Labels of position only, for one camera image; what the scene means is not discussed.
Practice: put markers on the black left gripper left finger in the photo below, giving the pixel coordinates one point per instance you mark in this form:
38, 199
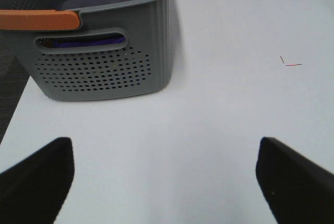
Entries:
34, 190

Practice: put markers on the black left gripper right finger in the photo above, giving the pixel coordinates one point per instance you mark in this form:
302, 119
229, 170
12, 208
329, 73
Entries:
296, 189

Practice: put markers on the grey perforated plastic basket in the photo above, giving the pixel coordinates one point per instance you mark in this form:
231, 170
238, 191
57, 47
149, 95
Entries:
119, 50

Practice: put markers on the orange basket handle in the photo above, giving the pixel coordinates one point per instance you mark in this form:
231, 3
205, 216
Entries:
39, 20

